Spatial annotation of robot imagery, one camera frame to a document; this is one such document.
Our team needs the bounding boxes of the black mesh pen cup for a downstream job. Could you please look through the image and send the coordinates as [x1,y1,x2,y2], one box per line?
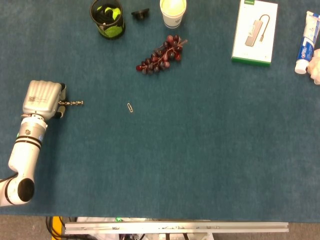
[89,0,127,40]

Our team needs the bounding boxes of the black plastic knob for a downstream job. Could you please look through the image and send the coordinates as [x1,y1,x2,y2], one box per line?
[131,8,150,21]

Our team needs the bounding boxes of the yellow frame part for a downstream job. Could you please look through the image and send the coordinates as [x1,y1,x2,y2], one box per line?
[51,216,66,239]

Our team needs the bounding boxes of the small metal bead chain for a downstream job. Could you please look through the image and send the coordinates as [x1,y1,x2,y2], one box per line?
[58,100,84,106]

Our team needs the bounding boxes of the aluminium profile rail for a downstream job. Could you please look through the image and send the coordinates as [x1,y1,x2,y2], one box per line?
[64,221,290,235]

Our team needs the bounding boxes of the black cable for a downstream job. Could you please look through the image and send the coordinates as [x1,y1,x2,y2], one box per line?
[45,216,66,240]

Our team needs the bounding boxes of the white paper cup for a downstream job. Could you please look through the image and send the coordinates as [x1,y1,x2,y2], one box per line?
[159,0,188,29]

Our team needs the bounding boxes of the teal table cloth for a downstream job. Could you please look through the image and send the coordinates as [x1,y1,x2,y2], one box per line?
[0,0,320,223]

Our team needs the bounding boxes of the cream crumpled plastic bag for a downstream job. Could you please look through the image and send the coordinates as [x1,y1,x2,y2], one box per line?
[306,48,320,85]

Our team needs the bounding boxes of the white green USB hub box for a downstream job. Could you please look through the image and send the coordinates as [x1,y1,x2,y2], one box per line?
[231,0,279,68]

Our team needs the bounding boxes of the red grape bunch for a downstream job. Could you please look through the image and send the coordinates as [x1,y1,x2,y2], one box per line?
[135,34,188,76]

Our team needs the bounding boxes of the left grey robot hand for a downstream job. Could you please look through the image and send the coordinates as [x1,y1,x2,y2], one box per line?
[22,80,67,120]

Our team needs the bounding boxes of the white blue toothpaste tube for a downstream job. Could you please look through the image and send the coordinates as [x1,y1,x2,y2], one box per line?
[294,10,320,75]

